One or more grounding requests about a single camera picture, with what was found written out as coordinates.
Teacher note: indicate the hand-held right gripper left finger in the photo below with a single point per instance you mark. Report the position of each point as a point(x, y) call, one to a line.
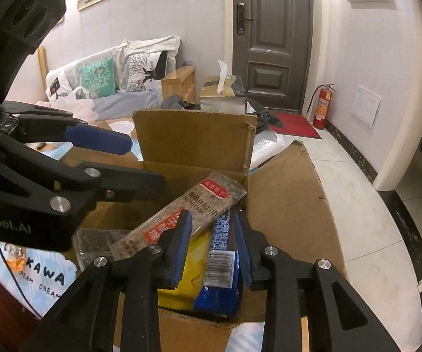
point(181, 256)

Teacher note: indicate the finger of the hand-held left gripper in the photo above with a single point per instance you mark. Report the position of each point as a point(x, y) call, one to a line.
point(101, 139)
point(130, 185)

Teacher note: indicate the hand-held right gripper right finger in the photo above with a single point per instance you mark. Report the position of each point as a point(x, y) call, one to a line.
point(242, 253)

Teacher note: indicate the yellow snack packet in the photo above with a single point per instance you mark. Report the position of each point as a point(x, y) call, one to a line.
point(192, 264)

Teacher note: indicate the blue snack packet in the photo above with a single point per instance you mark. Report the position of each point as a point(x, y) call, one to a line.
point(218, 300)

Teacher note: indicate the clear brown candy packet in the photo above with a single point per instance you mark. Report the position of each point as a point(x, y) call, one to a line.
point(203, 200)

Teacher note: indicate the clear dark snack packet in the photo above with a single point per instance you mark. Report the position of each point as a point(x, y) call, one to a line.
point(93, 242)

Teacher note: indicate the brown cardboard box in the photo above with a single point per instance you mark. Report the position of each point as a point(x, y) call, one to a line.
point(288, 198)

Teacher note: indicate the white bowl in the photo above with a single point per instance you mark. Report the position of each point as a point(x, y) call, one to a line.
point(123, 127)

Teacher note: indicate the grey sofa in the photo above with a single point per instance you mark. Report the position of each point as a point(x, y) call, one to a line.
point(123, 101)

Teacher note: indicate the white printed plastic bag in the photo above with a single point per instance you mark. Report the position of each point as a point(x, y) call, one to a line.
point(81, 97)

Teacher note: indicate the black remote control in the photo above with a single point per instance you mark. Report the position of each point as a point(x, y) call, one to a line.
point(42, 146)

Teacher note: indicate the teal tree print pillow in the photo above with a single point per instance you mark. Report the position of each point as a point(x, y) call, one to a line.
point(97, 77)

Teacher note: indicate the white pillow with black print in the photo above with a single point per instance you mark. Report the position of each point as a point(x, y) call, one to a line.
point(59, 86)

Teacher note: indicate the blue cartoon printed tablecloth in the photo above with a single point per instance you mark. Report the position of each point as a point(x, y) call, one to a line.
point(42, 282)

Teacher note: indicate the white pillow with deer print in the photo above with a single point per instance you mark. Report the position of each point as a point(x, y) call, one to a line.
point(141, 69)

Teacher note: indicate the red cloth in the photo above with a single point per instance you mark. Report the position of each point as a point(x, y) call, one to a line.
point(2, 308)

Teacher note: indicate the wooden box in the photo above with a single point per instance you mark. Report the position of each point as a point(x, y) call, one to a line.
point(176, 80)

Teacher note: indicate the wooden pole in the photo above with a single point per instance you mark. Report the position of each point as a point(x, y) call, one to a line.
point(42, 62)

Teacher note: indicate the white plastic sheet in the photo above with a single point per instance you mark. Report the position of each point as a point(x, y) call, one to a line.
point(266, 146)

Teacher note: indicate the tissue box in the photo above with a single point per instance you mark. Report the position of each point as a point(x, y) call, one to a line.
point(218, 91)

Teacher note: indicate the red doormat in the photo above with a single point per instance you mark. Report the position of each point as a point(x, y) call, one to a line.
point(295, 124)

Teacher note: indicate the red fire extinguisher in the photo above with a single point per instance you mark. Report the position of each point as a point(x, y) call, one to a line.
point(322, 106)

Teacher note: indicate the dark brown door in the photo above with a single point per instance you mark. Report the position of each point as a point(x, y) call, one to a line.
point(269, 44)

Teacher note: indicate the white wall panel cover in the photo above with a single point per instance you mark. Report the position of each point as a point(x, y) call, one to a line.
point(366, 106)

